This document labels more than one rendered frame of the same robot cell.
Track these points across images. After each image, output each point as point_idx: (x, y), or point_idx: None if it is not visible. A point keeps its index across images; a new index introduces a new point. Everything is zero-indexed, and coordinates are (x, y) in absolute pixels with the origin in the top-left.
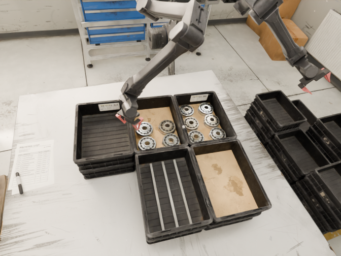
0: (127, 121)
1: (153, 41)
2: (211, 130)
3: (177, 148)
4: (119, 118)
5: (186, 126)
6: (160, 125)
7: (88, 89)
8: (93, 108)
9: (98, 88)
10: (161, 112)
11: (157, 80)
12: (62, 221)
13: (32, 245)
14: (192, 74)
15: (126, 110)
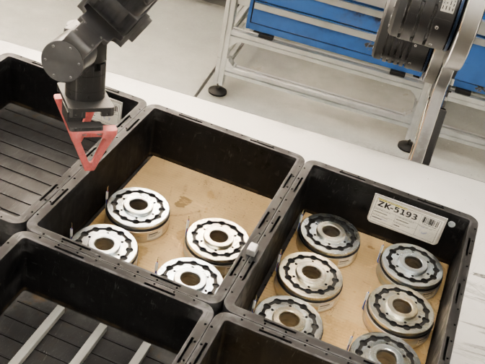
0: (63, 115)
1: (384, 27)
2: (368, 334)
3: (169, 290)
4: (59, 110)
5: (283, 273)
6: (197, 227)
7: (108, 79)
8: (45, 91)
9: (136, 89)
10: (244, 203)
11: (332, 147)
12: None
13: None
14: (475, 188)
15: (48, 43)
